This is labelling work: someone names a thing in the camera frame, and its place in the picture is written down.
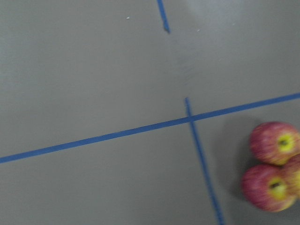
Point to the dark red lone apple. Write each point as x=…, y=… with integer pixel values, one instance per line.
x=291, y=175

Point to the red yellow apple front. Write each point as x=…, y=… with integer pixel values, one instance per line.
x=274, y=142

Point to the red yellow apple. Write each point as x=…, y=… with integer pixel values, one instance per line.
x=274, y=142
x=264, y=187

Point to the red yellow apple right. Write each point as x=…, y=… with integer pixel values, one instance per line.
x=264, y=187

